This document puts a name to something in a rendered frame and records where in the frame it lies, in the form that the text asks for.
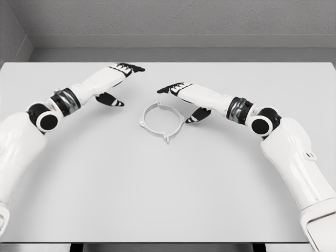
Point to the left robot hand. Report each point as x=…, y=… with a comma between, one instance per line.
x=107, y=78

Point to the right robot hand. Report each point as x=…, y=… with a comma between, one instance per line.
x=199, y=95

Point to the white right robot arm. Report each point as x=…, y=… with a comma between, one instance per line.
x=294, y=147

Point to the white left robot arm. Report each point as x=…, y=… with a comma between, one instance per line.
x=21, y=136

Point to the thin white pipe clamp half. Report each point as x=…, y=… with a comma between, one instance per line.
x=142, y=122
x=180, y=118

